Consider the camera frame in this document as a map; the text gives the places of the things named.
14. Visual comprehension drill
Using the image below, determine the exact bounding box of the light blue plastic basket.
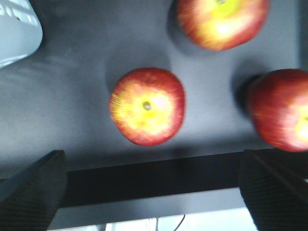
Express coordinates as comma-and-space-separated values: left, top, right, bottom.
0, 0, 43, 68

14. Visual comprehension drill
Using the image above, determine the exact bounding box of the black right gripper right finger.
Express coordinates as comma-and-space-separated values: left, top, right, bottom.
238, 150, 308, 231

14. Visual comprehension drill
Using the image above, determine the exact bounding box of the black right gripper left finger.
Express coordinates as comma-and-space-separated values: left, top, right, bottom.
0, 150, 66, 231

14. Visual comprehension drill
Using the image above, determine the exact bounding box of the black wooden display table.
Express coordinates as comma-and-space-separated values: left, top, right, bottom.
0, 0, 308, 228

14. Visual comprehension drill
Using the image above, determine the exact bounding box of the red apple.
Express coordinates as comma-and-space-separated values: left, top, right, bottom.
246, 69, 308, 152
109, 67, 186, 146
176, 0, 270, 51

